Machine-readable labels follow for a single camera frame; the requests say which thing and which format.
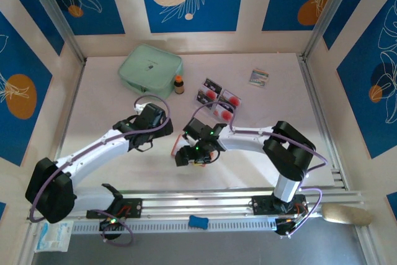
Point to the blue bone-shaped sponge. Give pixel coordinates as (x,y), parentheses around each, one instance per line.
(198,221)

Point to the colourful small packet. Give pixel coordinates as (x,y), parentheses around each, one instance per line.
(259,78)

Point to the red and white packet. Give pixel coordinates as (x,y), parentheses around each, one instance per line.
(221,114)

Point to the gold metallic oval object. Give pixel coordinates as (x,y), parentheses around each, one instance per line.
(347,215)

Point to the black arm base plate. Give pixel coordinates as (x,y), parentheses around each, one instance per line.
(261,205)
(134,208)

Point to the aluminium frame post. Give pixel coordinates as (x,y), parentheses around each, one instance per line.
(330,10)
(55,10)

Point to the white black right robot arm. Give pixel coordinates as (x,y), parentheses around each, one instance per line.
(245,137)

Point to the grey metal plate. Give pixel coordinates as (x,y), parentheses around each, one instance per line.
(217,251)

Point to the aluminium extrusion rail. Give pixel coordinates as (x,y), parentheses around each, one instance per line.
(198,204)

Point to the mint green zip pouch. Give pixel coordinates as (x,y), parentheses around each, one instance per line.
(149,69)

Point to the white gauze packet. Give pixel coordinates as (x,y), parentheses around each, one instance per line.
(54,237)

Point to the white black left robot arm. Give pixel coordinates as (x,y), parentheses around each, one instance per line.
(93,153)

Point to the aluminium side rail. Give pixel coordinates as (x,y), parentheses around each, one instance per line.
(67,122)
(323,122)

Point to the red and white credit card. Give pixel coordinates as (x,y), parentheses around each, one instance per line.
(232,99)
(207,96)
(212,84)

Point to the brown bottle orange cap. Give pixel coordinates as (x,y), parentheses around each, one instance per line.
(179,86)

